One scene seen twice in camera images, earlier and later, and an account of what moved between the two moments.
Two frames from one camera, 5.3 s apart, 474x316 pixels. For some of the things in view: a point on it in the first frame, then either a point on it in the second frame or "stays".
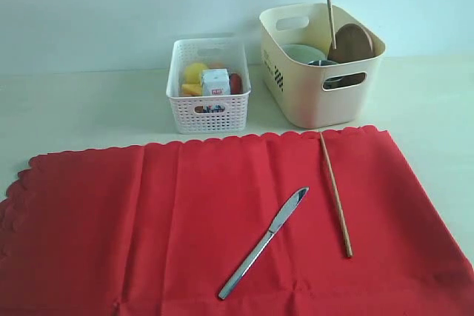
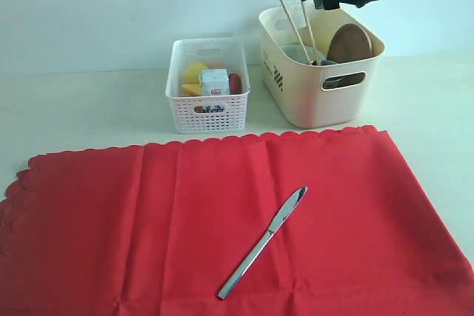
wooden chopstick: (346, 234) → (307, 33)
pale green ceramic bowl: (303, 53) stays
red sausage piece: (236, 86) stays
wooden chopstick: (332, 20) → (294, 30)
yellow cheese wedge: (192, 89) stays
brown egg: (217, 65) stays
